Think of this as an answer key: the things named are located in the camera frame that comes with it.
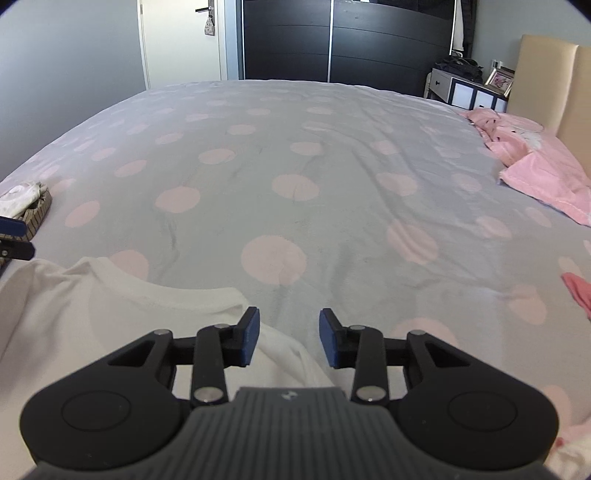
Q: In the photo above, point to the beige padded headboard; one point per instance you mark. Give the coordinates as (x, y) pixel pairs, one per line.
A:
(552, 87)

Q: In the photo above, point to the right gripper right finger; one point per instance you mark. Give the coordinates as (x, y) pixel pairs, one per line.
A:
(361, 348)

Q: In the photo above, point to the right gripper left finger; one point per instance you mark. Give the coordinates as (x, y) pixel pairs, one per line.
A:
(219, 347)

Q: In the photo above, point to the white t-shirt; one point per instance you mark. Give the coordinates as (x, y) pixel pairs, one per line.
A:
(55, 320)

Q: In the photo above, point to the brown striped garment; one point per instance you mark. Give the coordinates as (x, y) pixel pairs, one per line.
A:
(34, 214)

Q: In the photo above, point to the black sliding wardrobe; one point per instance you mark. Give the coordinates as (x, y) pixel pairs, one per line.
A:
(387, 45)

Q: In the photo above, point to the white door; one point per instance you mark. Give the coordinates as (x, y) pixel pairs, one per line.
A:
(182, 41)

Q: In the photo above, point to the stack of folded clothes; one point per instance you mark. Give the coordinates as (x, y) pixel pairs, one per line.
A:
(570, 457)

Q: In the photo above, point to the black bag on nightstand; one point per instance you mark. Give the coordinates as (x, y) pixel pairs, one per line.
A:
(466, 68)

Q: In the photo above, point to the white black nightstand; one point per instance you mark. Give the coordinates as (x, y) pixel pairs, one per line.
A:
(461, 93)

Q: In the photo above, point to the coral pink pillow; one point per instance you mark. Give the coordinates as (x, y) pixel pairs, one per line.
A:
(580, 290)

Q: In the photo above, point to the picture frame on nightstand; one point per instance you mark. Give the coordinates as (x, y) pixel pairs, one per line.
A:
(501, 80)

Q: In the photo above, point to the light pink pillow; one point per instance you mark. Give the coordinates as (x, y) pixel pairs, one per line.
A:
(536, 163)

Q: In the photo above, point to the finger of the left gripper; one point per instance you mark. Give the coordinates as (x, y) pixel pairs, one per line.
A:
(12, 227)
(15, 250)

